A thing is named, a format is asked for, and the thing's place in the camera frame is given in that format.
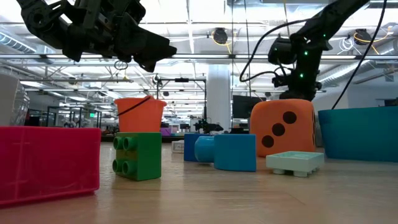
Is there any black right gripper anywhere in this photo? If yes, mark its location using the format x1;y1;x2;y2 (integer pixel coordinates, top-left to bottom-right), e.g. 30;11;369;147
272;40;332;101

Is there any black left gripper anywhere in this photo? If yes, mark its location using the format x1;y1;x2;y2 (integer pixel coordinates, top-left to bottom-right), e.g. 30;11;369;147
63;0;177;73

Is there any orange soft die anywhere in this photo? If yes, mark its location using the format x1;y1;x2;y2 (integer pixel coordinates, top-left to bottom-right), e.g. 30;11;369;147
250;98;317;158

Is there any small dark blue block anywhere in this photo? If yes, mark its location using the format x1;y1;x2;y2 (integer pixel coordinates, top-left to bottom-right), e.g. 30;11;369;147
183;133;215;162

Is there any black monitor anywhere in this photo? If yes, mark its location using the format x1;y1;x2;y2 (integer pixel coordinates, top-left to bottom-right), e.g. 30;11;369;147
232;95;267;119

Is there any pale cyan flat brick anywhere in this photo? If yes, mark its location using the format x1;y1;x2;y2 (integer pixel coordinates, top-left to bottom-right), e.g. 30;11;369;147
266;151;325;178

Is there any orange plastic bucket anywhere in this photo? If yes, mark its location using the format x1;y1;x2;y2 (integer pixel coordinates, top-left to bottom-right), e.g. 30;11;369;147
114;95;168;133

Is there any teal plastic bin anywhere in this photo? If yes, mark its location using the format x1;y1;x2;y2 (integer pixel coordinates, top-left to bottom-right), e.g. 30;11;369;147
317;105;398;162

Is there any white building pillar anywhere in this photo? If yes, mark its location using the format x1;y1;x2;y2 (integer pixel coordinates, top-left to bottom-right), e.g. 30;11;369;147
206;63;233;131

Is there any blue block with cylinder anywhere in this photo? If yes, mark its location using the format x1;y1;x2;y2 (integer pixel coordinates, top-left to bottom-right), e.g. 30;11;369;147
194;133;257;172

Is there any white card packet blue print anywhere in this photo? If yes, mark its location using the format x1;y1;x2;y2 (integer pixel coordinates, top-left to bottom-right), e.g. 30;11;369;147
170;139;186;154

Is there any green four-stud square brick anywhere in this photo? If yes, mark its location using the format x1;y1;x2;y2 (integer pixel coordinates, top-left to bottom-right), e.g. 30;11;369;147
111;131;162;182

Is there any red toy brick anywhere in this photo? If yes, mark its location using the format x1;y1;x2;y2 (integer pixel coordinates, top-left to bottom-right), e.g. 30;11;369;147
0;125;102;208

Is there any black background rig frame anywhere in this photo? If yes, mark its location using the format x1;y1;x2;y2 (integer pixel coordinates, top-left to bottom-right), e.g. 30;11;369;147
156;77;208;133

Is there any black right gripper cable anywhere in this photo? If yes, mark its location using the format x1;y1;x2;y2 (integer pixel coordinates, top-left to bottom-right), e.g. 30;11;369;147
330;0;388;110

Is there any black background camera device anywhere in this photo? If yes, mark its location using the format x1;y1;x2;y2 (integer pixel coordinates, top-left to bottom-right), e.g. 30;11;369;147
192;119;224;134

